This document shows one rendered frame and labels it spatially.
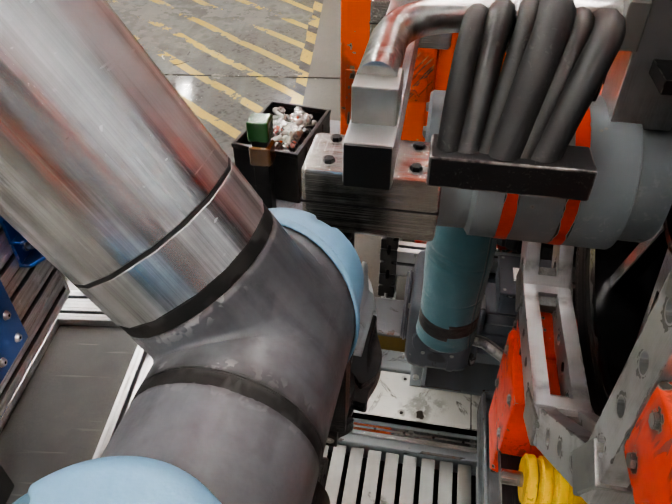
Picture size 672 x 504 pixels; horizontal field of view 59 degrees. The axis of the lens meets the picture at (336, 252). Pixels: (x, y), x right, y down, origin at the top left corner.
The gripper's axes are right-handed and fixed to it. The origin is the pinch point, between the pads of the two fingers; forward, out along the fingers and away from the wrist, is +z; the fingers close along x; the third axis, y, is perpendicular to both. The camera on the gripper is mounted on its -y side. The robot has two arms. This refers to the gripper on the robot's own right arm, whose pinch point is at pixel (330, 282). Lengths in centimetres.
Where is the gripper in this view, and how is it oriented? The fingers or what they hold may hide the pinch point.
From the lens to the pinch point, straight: 47.1
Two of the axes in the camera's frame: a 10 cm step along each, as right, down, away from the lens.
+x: -9.8, -1.1, 1.4
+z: 1.8, -6.3, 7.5
